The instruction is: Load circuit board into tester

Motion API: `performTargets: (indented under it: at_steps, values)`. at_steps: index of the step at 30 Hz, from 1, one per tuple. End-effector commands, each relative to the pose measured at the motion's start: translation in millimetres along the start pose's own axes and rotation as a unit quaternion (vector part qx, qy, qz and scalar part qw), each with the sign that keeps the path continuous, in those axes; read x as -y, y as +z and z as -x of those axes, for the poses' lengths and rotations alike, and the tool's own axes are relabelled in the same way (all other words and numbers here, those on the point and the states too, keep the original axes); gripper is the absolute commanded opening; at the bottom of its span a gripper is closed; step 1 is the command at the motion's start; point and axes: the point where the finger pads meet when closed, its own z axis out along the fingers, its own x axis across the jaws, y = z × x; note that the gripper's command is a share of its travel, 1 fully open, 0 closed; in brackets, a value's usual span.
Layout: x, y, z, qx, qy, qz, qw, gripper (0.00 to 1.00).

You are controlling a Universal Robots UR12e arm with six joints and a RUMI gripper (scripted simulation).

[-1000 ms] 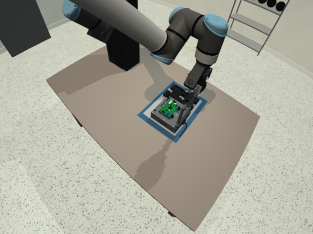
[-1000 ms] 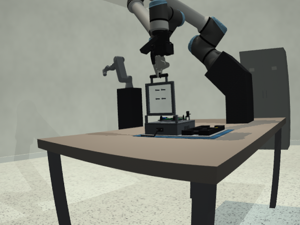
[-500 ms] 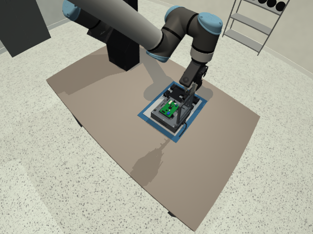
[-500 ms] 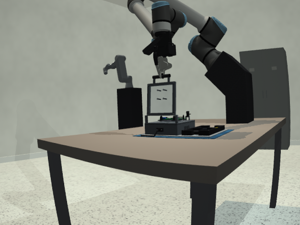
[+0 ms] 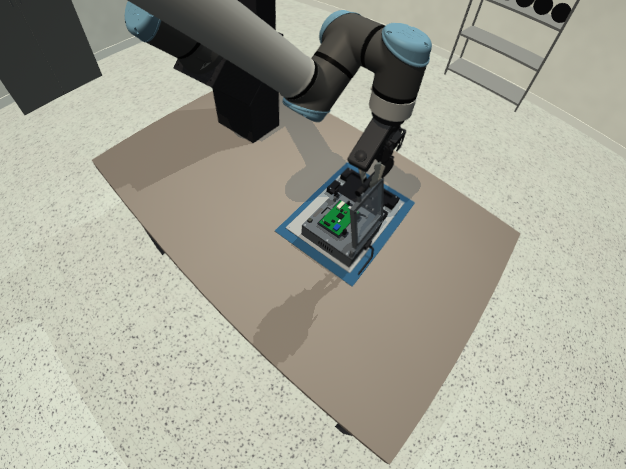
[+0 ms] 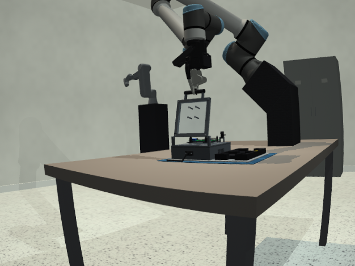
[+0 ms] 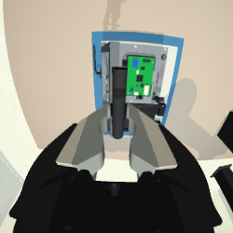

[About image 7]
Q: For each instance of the green circuit board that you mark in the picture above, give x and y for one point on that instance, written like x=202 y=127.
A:
x=140 y=72

